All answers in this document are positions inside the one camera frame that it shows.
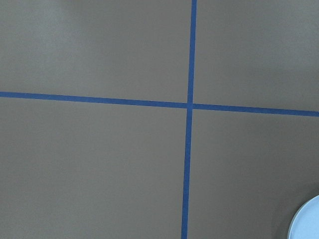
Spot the light blue plate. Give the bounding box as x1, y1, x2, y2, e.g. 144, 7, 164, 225
287, 196, 319, 239

